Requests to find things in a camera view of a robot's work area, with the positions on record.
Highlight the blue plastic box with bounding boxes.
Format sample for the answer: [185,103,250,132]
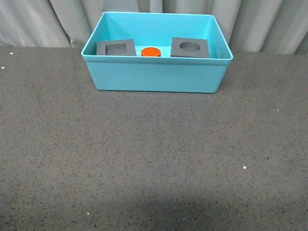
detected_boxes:
[81,12,233,93]

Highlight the gray cube with square hole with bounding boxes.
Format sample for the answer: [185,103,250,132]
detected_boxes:
[96,39,137,56]

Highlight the gray cube with round hole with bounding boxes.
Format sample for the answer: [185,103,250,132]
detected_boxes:
[170,37,210,58]

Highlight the orange cylinder with white numbers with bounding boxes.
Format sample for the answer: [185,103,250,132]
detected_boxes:
[141,47,161,57]

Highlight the gray-white curtain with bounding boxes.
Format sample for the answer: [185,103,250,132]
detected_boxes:
[0,0,308,55]

